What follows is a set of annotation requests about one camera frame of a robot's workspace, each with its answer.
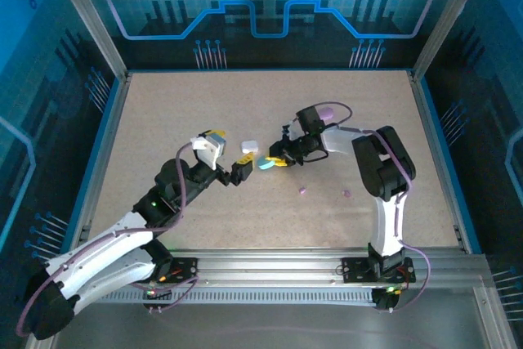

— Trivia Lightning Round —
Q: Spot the grey metal shelf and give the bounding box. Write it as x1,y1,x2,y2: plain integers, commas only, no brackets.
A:
26,275,518,349

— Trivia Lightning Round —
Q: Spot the slotted cable duct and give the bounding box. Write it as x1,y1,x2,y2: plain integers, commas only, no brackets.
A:
100,286,379,306

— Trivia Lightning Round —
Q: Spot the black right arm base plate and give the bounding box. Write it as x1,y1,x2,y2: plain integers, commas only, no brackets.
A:
341,257,417,284

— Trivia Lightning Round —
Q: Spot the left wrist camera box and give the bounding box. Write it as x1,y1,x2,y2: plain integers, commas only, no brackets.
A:
190,131,228,171

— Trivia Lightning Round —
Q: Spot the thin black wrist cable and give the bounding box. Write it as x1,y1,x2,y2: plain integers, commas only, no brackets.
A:
300,147,329,163

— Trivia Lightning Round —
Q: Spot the small circuit board with LED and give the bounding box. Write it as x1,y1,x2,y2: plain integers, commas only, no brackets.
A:
373,285,404,313
141,283,172,314

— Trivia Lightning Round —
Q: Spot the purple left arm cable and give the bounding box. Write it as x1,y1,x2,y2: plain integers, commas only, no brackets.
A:
16,142,201,338

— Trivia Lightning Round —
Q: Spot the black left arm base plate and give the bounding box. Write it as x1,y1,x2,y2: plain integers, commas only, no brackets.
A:
163,257,200,284

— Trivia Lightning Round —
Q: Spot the aluminium frame post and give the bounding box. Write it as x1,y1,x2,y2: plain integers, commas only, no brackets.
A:
411,0,494,80
45,0,131,80

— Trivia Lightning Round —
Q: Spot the aluminium mounting rail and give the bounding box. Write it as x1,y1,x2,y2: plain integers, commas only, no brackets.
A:
52,247,491,287

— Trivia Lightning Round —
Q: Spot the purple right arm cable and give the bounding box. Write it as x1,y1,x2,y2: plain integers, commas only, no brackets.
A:
297,101,432,313

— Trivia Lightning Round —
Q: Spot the aluminium side rail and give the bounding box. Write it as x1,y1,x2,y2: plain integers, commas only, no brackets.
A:
67,73,132,253
408,70,477,254

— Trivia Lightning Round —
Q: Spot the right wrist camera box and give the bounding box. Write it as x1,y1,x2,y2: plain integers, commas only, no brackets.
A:
280,119,302,142

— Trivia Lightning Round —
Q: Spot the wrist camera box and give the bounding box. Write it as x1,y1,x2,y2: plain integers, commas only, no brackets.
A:
190,131,228,171
280,119,302,142

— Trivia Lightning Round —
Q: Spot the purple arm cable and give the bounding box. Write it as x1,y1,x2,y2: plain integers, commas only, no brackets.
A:
16,142,201,338
297,101,432,313

